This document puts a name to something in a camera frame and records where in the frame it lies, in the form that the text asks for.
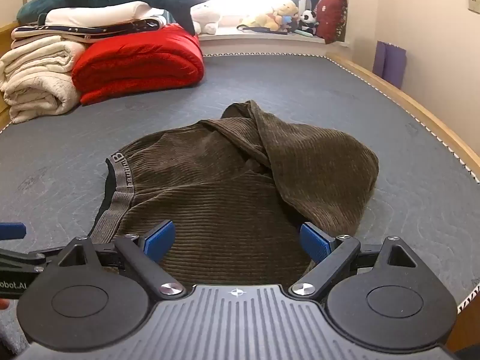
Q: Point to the person's left hand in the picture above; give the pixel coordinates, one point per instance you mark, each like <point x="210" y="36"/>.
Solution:
<point x="3" y="304"/>

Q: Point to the purple rolled mat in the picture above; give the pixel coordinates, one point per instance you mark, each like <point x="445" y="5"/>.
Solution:
<point x="390" y="62"/>

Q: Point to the dark red cushion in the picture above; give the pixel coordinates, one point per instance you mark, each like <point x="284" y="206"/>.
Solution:
<point x="332" y="17"/>

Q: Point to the wall switch plate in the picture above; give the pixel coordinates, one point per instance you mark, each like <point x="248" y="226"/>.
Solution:
<point x="474" y="2"/>

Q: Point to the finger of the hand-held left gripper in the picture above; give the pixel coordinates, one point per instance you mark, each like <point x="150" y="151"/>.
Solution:
<point x="11" y="231"/>

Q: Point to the red folded quilt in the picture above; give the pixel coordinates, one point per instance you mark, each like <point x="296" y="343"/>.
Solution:
<point x="142" y="63"/>

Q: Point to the yellow bear plush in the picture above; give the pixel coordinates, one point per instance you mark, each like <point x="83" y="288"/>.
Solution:
<point x="275" y="17"/>

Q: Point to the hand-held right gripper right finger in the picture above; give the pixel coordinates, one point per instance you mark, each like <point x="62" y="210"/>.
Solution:
<point x="314" y="243"/>

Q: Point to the dark star-print blanket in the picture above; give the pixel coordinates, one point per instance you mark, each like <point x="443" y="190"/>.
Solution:
<point x="86" y="30"/>

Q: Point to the white folded quilt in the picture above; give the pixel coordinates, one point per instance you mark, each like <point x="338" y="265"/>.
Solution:
<point x="93" y="14"/>

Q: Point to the grey quilted mattress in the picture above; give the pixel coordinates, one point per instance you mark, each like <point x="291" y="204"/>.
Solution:
<point x="300" y="82"/>

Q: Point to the white window sill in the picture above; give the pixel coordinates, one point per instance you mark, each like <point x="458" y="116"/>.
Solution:
<point x="262" y="43"/>

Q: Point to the cream fleece blanket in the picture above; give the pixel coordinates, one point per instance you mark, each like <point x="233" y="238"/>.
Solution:
<point x="35" y="75"/>

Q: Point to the panda plush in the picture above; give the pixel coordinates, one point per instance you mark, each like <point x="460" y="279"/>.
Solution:
<point x="309" y="20"/>

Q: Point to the white bear plush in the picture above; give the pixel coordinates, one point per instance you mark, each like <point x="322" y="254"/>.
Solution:
<point x="205" y="17"/>

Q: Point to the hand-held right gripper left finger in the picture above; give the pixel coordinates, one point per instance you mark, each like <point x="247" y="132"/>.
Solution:
<point x="160" y="237"/>

